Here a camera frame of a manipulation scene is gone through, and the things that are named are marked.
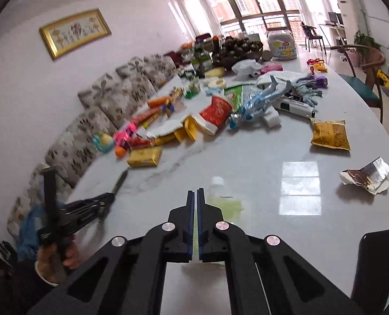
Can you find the desk with computer monitors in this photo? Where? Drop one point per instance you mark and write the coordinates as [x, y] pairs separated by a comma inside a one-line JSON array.
[[333, 19]]

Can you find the yellow snack bag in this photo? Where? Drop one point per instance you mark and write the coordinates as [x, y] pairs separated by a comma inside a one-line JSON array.
[[330, 134]]

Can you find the yellow toy tool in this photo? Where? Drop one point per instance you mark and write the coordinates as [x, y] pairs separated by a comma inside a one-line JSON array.
[[384, 79]]

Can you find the white black handheld device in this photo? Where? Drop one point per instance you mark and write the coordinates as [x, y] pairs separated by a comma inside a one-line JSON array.
[[294, 106]]

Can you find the gold framed wall picture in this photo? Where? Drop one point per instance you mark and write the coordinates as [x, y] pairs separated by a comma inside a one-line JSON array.
[[74, 32]]

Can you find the orange box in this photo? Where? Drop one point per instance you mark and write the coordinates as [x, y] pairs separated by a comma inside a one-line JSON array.
[[158, 101]]

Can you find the white plastic bag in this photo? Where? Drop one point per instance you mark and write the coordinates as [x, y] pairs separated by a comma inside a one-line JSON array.
[[246, 67]]

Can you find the white plastic jar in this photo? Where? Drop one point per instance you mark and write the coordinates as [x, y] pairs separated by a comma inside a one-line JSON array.
[[281, 44]]

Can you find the wooden round-back chair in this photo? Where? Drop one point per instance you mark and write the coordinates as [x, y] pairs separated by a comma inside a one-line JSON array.
[[368, 77]]

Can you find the green snack bag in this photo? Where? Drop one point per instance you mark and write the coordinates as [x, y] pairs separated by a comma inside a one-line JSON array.
[[242, 92]]

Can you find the floral fabric sofa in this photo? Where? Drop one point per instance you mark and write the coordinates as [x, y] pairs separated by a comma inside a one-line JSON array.
[[92, 121]]

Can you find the red yellow long packets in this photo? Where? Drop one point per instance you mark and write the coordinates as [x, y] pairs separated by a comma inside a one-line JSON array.
[[146, 118]]

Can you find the colourful toy figure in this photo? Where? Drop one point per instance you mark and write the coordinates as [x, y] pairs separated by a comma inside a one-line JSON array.
[[174, 100]]

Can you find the yellow red toy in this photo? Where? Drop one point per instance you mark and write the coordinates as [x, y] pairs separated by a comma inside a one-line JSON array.
[[317, 65]]

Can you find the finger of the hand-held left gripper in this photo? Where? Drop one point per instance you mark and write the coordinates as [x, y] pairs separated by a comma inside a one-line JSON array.
[[92, 211], [89, 201]]

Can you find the red paper bowl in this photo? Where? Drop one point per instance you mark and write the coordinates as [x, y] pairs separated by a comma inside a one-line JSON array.
[[214, 115]]

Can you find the white standing air conditioner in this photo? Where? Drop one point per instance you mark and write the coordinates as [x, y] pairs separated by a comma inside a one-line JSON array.
[[345, 3]]

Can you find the pink packet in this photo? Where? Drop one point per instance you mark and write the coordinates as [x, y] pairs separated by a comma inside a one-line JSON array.
[[271, 68]]

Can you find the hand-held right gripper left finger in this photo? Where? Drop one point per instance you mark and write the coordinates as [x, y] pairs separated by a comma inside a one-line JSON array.
[[190, 203]]

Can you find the green potted plant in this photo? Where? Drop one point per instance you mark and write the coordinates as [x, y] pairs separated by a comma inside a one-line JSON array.
[[365, 42]]

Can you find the white paper sheet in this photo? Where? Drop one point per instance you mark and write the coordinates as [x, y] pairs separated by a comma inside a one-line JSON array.
[[161, 130]]

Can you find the green snail toy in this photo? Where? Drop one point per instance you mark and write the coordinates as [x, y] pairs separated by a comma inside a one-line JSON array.
[[102, 142]]

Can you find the torn silver wrapper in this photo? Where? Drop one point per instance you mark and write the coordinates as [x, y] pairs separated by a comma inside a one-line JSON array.
[[366, 175]]

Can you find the dark bottle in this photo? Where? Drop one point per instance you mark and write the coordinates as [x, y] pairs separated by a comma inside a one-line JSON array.
[[215, 44]]

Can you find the white tape roll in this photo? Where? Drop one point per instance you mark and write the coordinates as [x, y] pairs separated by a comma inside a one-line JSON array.
[[215, 82]]

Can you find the green white box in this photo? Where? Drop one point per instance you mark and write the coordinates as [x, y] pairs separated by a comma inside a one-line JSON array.
[[201, 59]]

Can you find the black desk chair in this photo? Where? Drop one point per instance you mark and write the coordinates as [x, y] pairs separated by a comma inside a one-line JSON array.
[[312, 36]]

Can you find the grey blue gloves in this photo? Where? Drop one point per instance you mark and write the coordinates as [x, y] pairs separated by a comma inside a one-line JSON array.
[[307, 93]]

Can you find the crushed clear plastic bottle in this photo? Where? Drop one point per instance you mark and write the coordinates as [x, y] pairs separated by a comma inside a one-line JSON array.
[[260, 100]]

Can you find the pink toy water gun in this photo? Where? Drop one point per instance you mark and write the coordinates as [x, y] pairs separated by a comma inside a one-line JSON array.
[[125, 136]]

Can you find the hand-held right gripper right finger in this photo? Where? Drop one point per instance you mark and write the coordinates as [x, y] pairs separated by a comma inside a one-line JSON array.
[[201, 203]]

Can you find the window with white curtains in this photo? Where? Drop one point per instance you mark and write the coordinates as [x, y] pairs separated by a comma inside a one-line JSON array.
[[246, 3]]

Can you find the orange ball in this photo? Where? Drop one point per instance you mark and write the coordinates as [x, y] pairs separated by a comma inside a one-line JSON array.
[[119, 152]]

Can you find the purple toy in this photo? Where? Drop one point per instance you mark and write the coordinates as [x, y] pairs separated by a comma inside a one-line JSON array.
[[317, 81]]

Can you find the plain yellow wrapper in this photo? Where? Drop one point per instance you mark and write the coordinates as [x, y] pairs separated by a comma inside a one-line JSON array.
[[186, 131]]

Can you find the grey pen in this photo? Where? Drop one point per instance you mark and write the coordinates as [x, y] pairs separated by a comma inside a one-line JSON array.
[[120, 180]]

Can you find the black chair back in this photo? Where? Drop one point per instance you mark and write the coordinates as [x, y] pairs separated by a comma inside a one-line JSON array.
[[374, 269]]

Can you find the clear green plastic bottle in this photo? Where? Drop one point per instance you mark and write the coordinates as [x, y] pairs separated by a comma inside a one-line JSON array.
[[227, 206]]

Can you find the bowl of dark fruits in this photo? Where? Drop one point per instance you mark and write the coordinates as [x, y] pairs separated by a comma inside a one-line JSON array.
[[238, 51]]

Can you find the person's left hand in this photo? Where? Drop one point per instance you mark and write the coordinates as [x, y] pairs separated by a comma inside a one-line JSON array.
[[46, 264]]

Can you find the cream yellow block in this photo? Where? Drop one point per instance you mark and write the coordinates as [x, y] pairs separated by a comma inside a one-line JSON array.
[[214, 71]]

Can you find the red toy vehicle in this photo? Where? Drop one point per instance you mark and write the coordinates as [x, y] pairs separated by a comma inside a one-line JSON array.
[[140, 142]]

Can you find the gold yellow packet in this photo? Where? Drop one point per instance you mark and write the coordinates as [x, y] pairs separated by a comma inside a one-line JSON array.
[[143, 157]]

